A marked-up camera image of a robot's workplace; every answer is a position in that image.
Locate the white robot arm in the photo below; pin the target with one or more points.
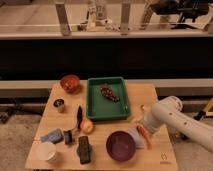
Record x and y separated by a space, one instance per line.
168 111

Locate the orange-brown bowl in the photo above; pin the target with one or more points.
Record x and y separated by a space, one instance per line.
70 83

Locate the purple bowl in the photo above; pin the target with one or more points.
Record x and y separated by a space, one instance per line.
120 146

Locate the grey-blue folded towel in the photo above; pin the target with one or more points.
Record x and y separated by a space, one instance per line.
136 137

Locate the dark red grape bunch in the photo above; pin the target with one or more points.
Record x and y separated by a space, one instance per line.
107 92

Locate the green plastic tray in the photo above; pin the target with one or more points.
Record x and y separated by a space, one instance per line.
99 108

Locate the dark purple eggplant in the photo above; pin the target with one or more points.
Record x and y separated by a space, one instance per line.
79 117

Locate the peach apple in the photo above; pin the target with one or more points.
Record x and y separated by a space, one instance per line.
87 126

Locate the small dark-topped cup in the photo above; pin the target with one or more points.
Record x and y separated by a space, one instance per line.
59 104

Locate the orange carrot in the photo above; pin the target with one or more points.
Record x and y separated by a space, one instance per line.
143 132

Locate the small black brush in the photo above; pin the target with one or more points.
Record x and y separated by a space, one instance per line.
68 136

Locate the black rectangular remote block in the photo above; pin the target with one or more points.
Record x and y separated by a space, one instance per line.
84 150

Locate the blue sponge block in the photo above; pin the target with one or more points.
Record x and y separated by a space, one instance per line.
54 137

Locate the white paper cup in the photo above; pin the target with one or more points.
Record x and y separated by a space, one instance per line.
46 151

